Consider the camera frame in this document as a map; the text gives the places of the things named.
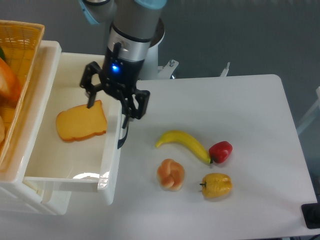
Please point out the black drawer handle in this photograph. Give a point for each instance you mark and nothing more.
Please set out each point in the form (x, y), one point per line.
(122, 138)

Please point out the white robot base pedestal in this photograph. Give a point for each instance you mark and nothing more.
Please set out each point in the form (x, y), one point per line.
(149, 69)

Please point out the orange woven plastic basket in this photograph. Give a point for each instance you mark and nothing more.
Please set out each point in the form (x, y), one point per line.
(20, 42)

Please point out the orange toy bread slice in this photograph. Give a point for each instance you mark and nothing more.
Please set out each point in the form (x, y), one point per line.
(81, 123)

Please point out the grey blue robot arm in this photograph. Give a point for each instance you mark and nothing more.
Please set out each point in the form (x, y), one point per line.
(132, 29)

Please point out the black device at table edge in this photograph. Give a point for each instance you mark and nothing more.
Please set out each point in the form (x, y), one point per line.
(311, 215)

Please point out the white drawer cabinet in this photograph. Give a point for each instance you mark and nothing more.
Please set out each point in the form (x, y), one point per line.
(17, 194)

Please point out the knotted toy bread roll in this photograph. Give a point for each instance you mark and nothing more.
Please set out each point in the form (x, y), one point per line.
(170, 175)

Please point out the red toy bell pepper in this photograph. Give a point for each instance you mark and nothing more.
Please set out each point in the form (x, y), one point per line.
(220, 152)

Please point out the yellow toy bell pepper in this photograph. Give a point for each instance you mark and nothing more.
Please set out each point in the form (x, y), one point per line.
(216, 185)

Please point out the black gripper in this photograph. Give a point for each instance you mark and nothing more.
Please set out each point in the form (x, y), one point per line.
(121, 76)

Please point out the yellow toy banana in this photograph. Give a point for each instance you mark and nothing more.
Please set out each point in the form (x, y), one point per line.
(188, 141)

